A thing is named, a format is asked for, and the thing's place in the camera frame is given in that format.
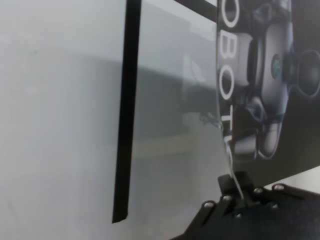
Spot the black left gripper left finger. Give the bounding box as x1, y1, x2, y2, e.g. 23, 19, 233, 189
199, 173, 243, 226

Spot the black robot print poster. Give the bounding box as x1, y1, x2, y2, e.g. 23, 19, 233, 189
213, 0, 320, 203

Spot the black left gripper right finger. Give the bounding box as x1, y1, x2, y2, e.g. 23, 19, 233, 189
236, 171, 305, 210

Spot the black tape frame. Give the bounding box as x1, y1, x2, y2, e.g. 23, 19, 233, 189
111, 0, 218, 224

